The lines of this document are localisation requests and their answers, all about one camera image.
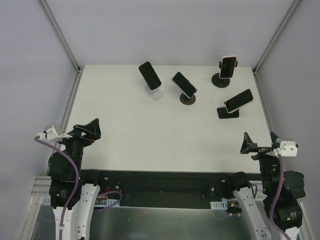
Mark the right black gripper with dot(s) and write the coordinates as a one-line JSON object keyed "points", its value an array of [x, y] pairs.
{"points": [[261, 151]]}

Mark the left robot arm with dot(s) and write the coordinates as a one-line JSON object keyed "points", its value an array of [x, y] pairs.
{"points": [[72, 198]]}

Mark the black square base stand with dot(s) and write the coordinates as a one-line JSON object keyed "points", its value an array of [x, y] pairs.
{"points": [[223, 114]]}

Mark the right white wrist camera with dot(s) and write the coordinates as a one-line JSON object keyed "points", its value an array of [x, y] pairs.
{"points": [[286, 148]]}

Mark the right aluminium frame post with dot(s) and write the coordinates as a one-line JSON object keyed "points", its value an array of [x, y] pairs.
{"points": [[277, 34]]}

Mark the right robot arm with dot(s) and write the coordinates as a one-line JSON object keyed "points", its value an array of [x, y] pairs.
{"points": [[282, 189]]}

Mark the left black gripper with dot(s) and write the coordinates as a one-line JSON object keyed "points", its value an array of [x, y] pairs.
{"points": [[83, 135]]}

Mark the pink phone upright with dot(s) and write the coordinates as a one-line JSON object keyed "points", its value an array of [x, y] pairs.
{"points": [[227, 66]]}

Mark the black round clamp stand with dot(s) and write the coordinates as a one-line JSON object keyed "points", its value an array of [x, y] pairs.
{"points": [[218, 82]]}

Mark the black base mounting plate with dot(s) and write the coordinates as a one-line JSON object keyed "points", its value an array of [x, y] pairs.
{"points": [[155, 189]]}

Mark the pink phone tilted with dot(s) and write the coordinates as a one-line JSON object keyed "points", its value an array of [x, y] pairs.
{"points": [[238, 101]]}

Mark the black phone white case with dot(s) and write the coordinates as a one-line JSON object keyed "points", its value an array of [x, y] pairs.
{"points": [[184, 84]]}

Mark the white phone stand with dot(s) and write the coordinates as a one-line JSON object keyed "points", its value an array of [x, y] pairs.
{"points": [[156, 94]]}

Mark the left white cable duct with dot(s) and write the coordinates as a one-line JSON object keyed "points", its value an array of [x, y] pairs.
{"points": [[98, 204]]}

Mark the round brown base stand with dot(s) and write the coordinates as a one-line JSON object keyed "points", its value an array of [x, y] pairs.
{"points": [[187, 101]]}

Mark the aluminium frame post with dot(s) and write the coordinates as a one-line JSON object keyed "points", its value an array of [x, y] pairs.
{"points": [[277, 34], [59, 34]]}

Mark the aluminium rail front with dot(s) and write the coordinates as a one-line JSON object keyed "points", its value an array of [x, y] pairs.
{"points": [[41, 186]]}

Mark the right white cable duct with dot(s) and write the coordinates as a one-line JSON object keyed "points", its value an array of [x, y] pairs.
{"points": [[219, 205]]}

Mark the left aluminium frame post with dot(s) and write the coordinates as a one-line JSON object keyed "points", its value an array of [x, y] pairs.
{"points": [[59, 34]]}

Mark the left side aluminium rail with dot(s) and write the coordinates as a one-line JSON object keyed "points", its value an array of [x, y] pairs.
{"points": [[70, 97]]}

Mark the white cable duct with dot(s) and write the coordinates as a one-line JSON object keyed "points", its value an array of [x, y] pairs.
{"points": [[219, 205], [98, 204]]}

